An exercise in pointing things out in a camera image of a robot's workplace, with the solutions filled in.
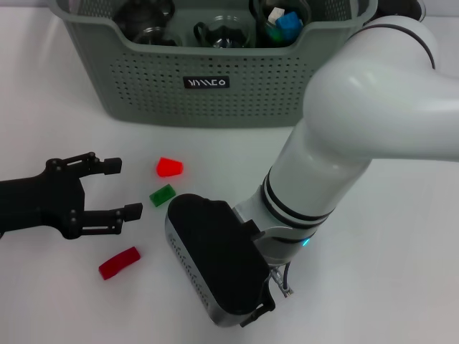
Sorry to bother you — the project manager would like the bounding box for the grey perforated storage bin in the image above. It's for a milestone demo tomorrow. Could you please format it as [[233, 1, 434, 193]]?
[[48, 0, 379, 129]]

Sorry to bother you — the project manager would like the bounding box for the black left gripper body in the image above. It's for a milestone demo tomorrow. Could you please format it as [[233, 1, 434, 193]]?
[[0, 157, 86, 240]]

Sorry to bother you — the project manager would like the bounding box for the white toy brick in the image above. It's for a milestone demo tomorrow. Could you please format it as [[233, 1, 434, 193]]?
[[267, 6, 286, 24]]

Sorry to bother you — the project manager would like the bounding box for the dark red curved brick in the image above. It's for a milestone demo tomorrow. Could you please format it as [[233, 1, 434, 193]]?
[[98, 246, 141, 281]]

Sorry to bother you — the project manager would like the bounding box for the glass carafe with black lid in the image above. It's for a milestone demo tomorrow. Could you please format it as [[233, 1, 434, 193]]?
[[372, 0, 427, 21]]

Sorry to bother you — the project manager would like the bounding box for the blue square toy plate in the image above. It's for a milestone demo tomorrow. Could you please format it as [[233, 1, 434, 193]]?
[[275, 11, 302, 41]]

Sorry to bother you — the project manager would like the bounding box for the green sloped toy brick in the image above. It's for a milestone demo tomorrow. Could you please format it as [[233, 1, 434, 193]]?
[[148, 183, 177, 208]]

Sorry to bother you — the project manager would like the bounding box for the black round teapot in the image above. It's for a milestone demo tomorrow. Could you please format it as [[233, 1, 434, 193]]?
[[113, 0, 176, 35]]

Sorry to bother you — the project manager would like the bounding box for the right arm metal cable connector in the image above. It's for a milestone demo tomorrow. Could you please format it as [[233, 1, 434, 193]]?
[[270, 263, 295, 298]]

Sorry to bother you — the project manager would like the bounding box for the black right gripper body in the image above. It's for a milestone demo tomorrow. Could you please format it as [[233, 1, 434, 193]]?
[[239, 275, 277, 328]]

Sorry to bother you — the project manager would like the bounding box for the orange wedge toy block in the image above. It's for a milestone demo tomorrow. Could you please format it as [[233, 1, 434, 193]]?
[[156, 156, 184, 178]]

